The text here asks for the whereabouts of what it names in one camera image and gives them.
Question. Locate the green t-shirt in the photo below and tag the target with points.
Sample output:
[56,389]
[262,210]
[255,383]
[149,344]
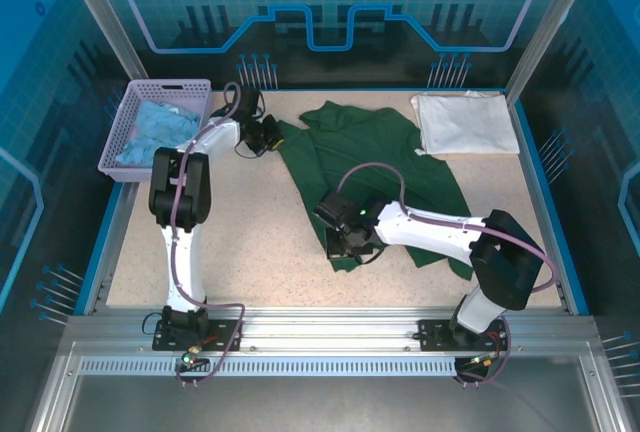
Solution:
[350,152]

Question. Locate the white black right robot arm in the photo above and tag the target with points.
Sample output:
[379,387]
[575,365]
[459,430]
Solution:
[505,257]

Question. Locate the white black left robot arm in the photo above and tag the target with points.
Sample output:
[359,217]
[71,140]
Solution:
[187,192]

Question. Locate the light blue crumpled t-shirt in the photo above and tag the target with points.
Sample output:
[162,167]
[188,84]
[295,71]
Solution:
[160,132]

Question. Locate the lavender plastic basket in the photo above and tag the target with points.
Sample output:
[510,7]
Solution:
[120,152]

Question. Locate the white folded t-shirt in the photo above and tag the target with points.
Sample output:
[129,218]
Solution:
[465,124]

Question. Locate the steel sheet shelf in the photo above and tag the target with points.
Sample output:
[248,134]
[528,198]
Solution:
[320,402]

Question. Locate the power connector with green light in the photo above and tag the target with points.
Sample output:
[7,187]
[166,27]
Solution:
[191,356]
[485,361]

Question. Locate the blue table edge trim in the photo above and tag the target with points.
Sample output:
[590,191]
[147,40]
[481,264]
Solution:
[100,252]
[555,212]

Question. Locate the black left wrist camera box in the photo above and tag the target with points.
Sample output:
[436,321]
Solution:
[251,101]

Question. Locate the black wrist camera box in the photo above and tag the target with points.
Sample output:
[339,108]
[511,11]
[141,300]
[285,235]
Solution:
[251,101]
[335,209]

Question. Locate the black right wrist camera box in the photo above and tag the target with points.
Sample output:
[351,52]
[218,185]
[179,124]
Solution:
[335,209]

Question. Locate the aluminium frame rail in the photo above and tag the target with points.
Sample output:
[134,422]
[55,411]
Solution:
[325,327]

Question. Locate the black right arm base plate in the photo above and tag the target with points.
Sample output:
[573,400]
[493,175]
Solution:
[432,334]

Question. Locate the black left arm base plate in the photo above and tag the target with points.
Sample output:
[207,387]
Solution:
[225,334]

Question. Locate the aluminium frame post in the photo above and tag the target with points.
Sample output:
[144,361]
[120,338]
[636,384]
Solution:
[550,22]
[100,17]

